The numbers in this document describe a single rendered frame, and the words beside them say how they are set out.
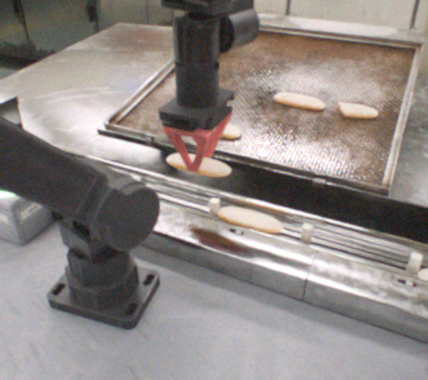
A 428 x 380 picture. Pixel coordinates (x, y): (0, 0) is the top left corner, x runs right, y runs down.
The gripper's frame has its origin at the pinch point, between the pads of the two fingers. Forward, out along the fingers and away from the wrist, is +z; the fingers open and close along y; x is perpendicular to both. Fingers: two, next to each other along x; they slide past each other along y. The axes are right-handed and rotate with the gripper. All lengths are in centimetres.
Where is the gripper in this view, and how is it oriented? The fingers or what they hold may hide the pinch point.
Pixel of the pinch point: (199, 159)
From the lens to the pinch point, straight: 62.6
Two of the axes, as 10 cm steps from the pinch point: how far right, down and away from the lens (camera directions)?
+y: 4.3, -4.8, 7.7
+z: 0.0, 8.5, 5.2
